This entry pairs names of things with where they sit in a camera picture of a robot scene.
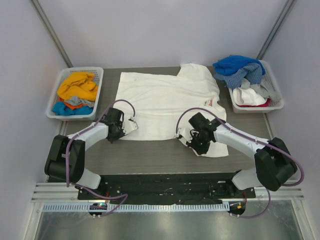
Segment right white plastic basket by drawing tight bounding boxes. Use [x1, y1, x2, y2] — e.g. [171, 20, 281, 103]
[228, 60, 284, 114]

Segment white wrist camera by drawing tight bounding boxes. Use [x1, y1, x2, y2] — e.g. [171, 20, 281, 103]
[122, 116, 139, 136]
[176, 127, 193, 147]

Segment blue t-shirt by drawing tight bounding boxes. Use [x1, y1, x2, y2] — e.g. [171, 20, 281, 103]
[212, 55, 266, 76]

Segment yellow t-shirt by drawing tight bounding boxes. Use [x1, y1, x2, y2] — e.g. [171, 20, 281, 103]
[57, 71, 99, 102]

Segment orange shirt left basket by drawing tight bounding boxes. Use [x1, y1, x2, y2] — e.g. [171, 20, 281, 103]
[57, 97, 87, 110]

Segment right aluminium corner post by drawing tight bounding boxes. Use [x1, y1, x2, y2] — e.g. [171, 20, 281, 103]
[256, 0, 297, 60]

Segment white t-shirt red print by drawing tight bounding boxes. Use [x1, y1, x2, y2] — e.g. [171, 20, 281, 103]
[115, 62, 230, 159]

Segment white plastic basket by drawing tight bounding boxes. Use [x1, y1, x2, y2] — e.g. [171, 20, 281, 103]
[46, 66, 104, 121]
[228, 60, 284, 114]

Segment slotted cable duct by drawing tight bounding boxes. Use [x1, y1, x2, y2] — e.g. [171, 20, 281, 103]
[42, 202, 230, 213]

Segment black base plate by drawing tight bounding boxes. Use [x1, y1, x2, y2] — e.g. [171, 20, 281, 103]
[78, 173, 256, 205]

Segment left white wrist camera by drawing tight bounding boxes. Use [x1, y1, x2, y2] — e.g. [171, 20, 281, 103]
[122, 116, 139, 136]

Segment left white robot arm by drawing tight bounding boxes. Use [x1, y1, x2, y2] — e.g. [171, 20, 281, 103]
[44, 107, 125, 197]

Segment aluminium rail frame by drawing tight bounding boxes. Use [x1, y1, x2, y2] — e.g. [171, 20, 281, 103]
[31, 122, 306, 203]

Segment red shirt in basket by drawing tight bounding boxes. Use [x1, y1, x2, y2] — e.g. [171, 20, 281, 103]
[237, 98, 271, 108]

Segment left white plastic basket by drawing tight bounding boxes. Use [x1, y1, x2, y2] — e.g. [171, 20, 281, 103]
[46, 66, 104, 121]

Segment grey shirt left basket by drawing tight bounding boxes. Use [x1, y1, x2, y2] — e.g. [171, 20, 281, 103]
[65, 95, 95, 108]

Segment white shirt in basket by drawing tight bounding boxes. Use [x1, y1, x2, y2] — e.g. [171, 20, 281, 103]
[232, 87, 267, 106]

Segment teal t-shirt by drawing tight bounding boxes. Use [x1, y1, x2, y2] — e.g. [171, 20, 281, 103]
[52, 101, 93, 116]

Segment blue checkered cloth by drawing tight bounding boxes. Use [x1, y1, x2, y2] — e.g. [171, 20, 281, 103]
[213, 62, 266, 90]

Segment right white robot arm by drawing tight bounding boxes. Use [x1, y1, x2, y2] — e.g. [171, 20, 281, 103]
[176, 112, 298, 196]

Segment grey t-shirt in basket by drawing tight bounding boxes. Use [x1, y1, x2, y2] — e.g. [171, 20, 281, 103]
[240, 78, 282, 101]

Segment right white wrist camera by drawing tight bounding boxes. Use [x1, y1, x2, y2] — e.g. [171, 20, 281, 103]
[176, 127, 193, 147]

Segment left aluminium corner post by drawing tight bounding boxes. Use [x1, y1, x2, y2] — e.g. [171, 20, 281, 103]
[29, 0, 73, 68]

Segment aluminium corner post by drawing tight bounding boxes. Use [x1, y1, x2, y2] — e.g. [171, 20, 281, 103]
[29, 0, 73, 68]
[256, 0, 297, 60]

